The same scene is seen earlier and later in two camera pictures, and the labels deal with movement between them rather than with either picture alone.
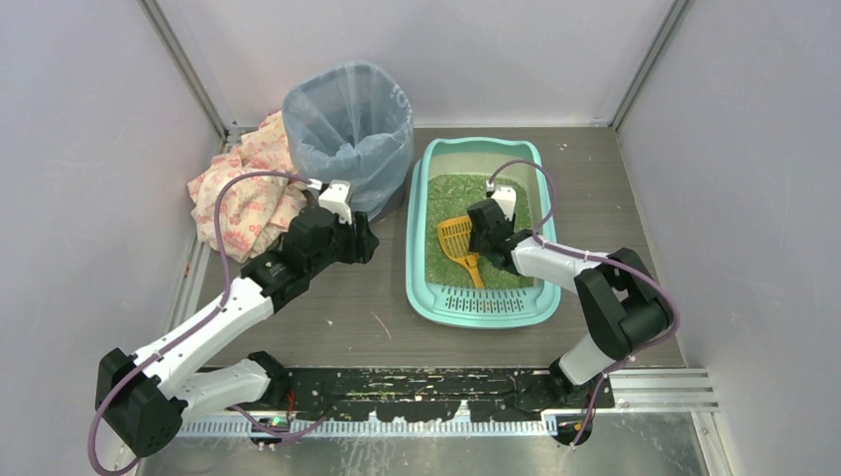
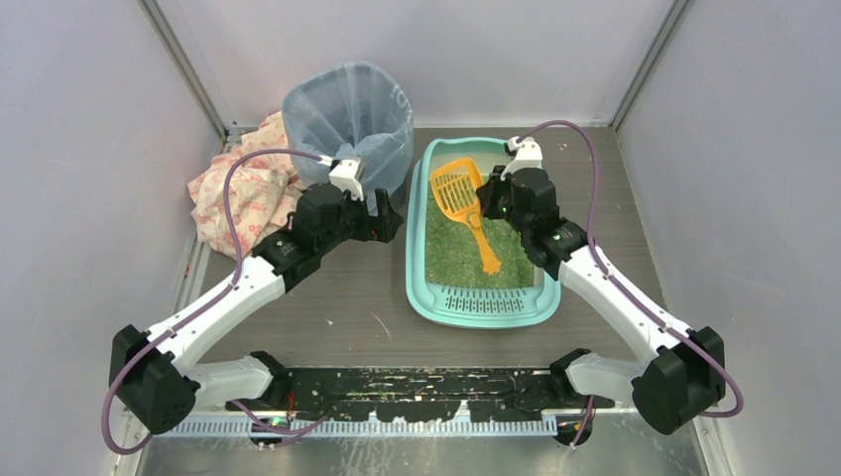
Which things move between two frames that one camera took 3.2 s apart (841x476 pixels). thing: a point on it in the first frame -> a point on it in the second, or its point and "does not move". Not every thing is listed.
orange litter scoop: (454, 235) -> (456, 184)
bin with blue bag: (352, 121) does not move
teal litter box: (476, 307) does not move
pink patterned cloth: (255, 211) does not move
